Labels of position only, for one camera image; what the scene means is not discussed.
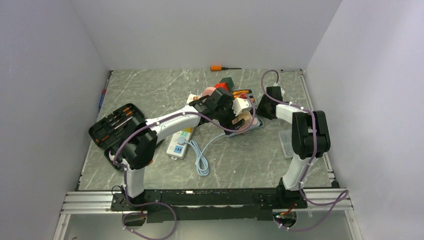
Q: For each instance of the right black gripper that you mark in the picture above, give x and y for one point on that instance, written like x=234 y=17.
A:
x=260 y=109

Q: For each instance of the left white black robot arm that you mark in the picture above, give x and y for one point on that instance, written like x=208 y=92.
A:
x=165 y=126

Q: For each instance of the orange handled screwdriver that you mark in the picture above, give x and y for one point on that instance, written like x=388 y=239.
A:
x=218 y=68

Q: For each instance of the black aluminium base frame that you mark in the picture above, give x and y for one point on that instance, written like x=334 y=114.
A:
x=201 y=204

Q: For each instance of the clear plastic screw box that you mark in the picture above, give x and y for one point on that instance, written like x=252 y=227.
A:
x=285 y=137

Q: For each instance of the white power strip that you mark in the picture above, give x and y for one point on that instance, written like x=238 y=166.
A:
x=178 y=146

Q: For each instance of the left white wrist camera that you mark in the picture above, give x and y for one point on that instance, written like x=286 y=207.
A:
x=240 y=105

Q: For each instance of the blue red pen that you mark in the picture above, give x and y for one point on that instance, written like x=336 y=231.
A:
x=103 y=93

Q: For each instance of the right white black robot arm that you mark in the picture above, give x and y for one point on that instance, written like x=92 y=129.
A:
x=310 y=137

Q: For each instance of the black tool case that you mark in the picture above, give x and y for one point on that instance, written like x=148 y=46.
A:
x=111 y=131

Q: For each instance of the red cube adapter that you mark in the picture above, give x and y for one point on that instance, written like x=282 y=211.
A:
x=222 y=85

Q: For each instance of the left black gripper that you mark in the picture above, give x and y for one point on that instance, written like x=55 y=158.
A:
x=228 y=123

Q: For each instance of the dark green cube adapter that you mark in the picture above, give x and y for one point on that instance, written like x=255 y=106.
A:
x=228 y=82

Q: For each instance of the light blue power strip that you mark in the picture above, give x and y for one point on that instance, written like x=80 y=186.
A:
x=257 y=123

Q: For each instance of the orange handled pliers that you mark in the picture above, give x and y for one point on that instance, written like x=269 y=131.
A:
x=244 y=93

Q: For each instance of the tan wooden cube adapter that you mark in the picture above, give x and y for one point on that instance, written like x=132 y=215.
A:
x=242 y=120

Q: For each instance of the grey tool case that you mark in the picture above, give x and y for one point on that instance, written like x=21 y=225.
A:
x=257 y=122

